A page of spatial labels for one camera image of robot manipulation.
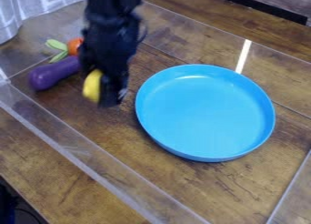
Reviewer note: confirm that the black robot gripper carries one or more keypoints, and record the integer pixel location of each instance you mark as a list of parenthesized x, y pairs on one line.
[(109, 45)]

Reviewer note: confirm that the yellow toy lemon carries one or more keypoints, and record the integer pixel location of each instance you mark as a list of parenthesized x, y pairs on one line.
[(90, 87)]

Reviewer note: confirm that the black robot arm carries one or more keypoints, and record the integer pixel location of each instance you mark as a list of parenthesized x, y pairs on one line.
[(109, 8)]

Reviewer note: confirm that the blue round tray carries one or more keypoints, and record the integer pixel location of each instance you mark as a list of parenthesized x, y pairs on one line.
[(204, 112)]

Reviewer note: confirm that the orange toy carrot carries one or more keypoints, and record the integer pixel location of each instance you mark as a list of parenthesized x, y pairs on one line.
[(68, 49)]

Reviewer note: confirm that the purple toy eggplant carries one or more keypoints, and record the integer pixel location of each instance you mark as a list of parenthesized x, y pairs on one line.
[(45, 76)]

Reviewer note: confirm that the grey white curtain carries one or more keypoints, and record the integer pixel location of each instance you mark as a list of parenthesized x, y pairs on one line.
[(14, 11)]

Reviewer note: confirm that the black bar in background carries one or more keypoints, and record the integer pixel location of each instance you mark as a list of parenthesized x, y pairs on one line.
[(296, 18)]

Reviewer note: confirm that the clear acrylic enclosure wall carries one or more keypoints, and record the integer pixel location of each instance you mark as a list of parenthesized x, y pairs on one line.
[(88, 167)]

